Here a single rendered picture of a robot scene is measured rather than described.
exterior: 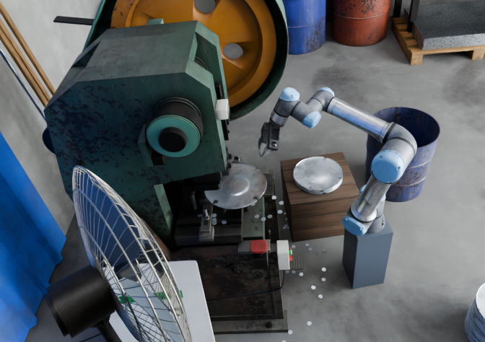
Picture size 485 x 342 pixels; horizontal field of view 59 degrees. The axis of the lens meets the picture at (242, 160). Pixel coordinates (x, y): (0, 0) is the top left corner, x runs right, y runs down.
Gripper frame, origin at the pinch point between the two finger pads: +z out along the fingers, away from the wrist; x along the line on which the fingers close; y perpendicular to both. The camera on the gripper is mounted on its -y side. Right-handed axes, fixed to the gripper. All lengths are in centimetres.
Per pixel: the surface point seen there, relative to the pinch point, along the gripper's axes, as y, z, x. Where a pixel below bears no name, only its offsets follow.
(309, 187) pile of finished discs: 25, 34, -44
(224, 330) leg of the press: -41, 88, -10
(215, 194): -14.1, 17.3, 16.9
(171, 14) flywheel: 28, -40, 55
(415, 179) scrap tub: 40, 21, -112
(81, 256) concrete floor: 17, 131, 74
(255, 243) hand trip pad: -41.7, 12.0, 0.7
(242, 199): -18.7, 12.1, 5.9
